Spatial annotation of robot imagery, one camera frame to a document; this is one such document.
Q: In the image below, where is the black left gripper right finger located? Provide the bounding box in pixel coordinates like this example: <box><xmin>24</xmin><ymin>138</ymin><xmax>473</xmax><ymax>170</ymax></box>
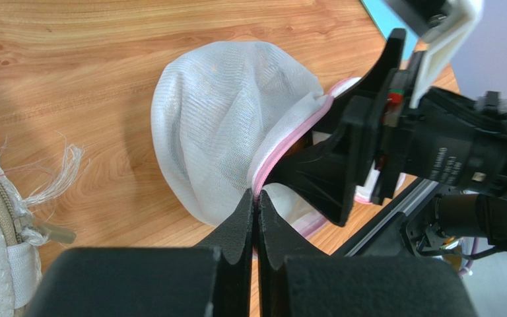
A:
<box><xmin>257</xmin><ymin>192</ymin><xmax>476</xmax><ymax>316</ymax></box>

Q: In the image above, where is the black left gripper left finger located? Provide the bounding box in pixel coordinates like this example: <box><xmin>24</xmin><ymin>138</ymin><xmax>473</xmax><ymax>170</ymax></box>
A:
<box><xmin>26</xmin><ymin>190</ymin><xmax>254</xmax><ymax>316</ymax></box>

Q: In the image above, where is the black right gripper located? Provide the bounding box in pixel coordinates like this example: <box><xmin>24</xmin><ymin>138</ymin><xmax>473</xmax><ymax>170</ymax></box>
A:
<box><xmin>263</xmin><ymin>28</ymin><xmax>417</xmax><ymax>228</ymax></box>

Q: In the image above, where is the white mesh laundry bag pink zipper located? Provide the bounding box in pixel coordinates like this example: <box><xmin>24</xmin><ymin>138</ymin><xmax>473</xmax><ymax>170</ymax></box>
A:
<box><xmin>151</xmin><ymin>41</ymin><xmax>359</xmax><ymax>238</ymax></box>

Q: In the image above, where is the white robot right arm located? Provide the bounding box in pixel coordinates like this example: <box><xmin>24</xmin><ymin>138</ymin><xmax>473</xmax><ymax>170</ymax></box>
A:
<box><xmin>267</xmin><ymin>28</ymin><xmax>507</xmax><ymax>260</ymax></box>

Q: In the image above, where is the teal plastic board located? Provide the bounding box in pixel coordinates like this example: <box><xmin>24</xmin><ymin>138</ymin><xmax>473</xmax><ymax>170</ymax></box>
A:
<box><xmin>360</xmin><ymin>0</ymin><xmax>418</xmax><ymax>60</ymax></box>

